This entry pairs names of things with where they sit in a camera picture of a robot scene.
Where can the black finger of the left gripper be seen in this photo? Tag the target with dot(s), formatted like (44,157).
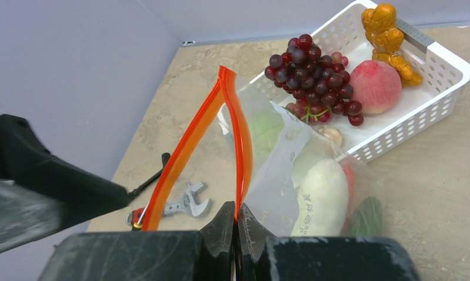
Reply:
(41,194)

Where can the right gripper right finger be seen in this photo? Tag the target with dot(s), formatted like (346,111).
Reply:
(251,258)

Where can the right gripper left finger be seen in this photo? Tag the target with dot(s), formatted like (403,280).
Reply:
(216,261)

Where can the white radish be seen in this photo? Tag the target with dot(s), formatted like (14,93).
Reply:
(323,198)

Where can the clear orange zip bag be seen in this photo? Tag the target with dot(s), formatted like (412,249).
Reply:
(216,149)

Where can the green cabbage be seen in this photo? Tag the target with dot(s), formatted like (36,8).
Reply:
(264,130)

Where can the green cucumber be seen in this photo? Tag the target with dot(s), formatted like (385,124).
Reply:
(367,219)

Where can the yellow black screwdriver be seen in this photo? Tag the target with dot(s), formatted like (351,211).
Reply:
(149,182)

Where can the dark red grapes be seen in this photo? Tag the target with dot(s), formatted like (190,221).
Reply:
(319,83)

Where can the pink peach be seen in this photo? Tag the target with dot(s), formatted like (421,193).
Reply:
(376,85)

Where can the white plastic basket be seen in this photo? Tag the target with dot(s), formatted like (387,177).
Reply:
(444,75)

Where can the adjustable wrench red handle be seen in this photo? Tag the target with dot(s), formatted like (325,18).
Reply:
(188,204)

